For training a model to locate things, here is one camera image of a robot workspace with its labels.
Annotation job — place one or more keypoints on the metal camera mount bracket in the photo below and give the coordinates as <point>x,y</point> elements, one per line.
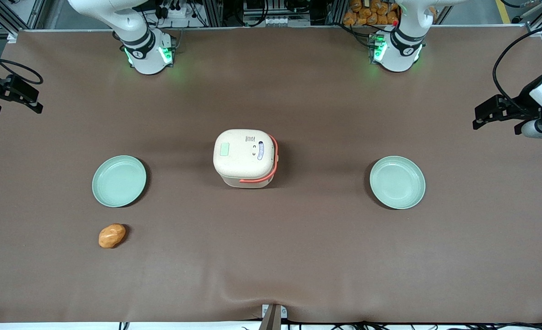
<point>273,316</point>

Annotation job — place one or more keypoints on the pile of orange breads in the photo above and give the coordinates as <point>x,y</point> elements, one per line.
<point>372,13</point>

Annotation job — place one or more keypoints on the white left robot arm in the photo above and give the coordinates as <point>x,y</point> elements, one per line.
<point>397,55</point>

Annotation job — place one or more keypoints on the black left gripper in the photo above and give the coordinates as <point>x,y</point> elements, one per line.
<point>524,101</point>

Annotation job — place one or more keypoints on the white power strip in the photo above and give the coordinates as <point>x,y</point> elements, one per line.
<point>175,10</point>

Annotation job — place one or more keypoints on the pale green plate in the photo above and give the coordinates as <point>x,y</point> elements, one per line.
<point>397,182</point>
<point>118,181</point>

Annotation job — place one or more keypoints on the orange potato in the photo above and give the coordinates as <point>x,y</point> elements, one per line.
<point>112,235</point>

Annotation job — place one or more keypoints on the brown table mat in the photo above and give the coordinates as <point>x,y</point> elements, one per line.
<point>271,256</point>

